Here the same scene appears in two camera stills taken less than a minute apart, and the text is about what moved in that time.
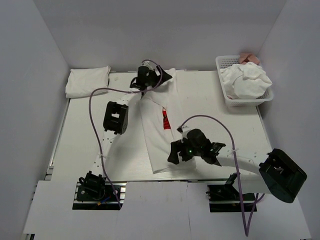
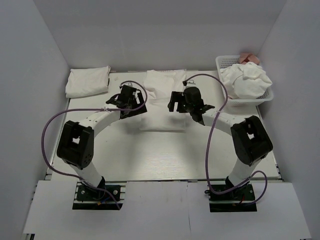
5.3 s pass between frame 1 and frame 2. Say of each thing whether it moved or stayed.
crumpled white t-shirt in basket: stayed
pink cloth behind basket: stayed
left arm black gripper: moved
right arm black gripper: moved
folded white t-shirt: stayed
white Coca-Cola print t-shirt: moved
